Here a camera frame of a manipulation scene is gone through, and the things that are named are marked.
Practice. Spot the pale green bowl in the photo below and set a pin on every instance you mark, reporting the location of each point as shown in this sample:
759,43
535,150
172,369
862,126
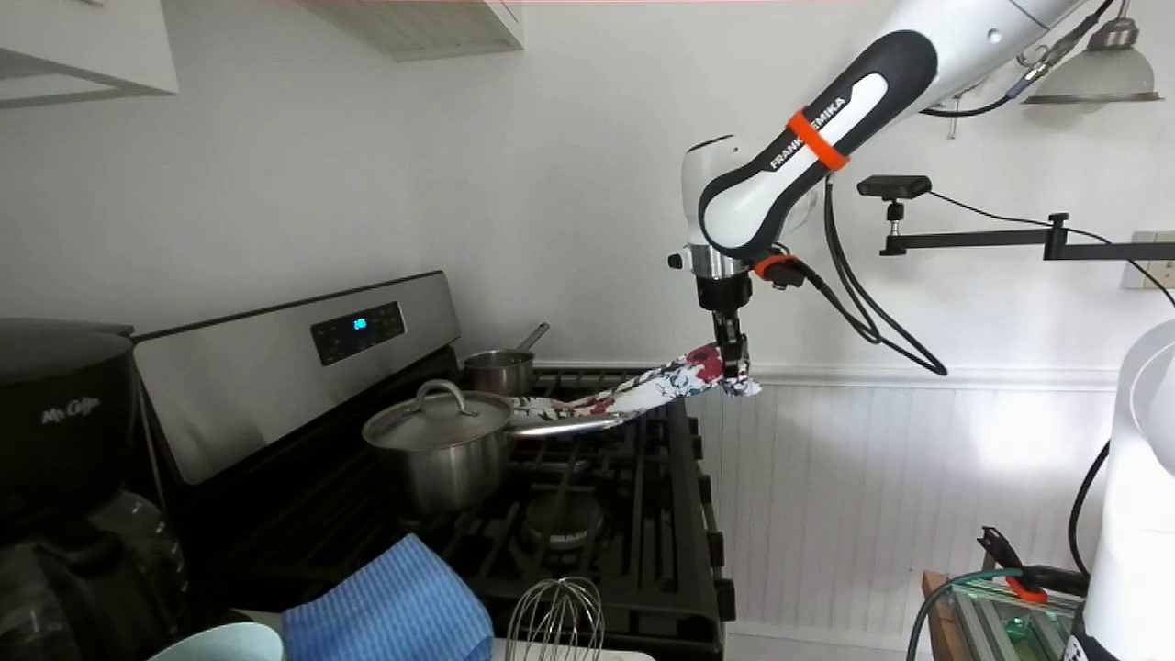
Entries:
224,645

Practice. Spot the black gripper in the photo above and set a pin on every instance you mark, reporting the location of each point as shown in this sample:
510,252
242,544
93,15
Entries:
726,299

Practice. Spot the white wall cabinet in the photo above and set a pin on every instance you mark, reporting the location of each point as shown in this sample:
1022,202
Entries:
87,43

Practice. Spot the green circuit board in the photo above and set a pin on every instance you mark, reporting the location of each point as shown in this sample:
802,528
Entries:
1013,618

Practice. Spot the black exterior camera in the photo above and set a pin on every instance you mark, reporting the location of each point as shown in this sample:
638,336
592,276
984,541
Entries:
895,186

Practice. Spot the small steel saucepan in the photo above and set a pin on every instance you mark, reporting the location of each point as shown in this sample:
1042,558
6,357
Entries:
502,372

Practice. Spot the blue cloth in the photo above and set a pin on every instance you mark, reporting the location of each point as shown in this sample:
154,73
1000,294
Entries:
385,607

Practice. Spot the black stainless oven range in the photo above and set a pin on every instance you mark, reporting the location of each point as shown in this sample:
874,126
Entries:
242,380

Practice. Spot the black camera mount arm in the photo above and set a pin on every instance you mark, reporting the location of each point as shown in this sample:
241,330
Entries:
979,241

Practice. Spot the black coffee maker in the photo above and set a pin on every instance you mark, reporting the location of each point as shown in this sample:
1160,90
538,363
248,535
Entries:
59,465

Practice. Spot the large steel pot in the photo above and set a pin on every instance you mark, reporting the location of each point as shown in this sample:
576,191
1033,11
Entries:
444,470

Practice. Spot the white glass lamp shade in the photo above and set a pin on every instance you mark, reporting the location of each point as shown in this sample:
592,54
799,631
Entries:
1101,76

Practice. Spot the floral cloth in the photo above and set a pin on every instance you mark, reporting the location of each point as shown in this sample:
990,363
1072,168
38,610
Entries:
662,387

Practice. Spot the steel pot lid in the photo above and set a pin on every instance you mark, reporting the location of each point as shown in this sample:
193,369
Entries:
436,420

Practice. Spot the beige wall cabinet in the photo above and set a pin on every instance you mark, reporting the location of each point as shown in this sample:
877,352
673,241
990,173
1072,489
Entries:
426,22

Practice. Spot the white tray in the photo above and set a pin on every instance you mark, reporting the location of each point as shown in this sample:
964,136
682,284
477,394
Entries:
619,650

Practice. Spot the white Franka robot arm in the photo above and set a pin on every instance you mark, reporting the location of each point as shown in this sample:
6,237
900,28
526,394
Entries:
810,133

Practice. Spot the black clamp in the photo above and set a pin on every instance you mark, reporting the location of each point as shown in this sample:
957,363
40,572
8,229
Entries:
1012,557

